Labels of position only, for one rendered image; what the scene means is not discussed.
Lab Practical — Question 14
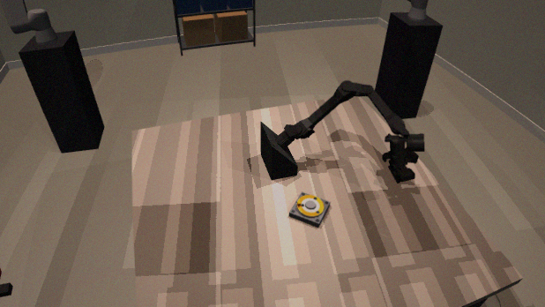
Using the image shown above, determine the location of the orange round plate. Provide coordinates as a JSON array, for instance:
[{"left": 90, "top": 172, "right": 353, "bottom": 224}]
[{"left": 297, "top": 195, "right": 324, "bottom": 217}]

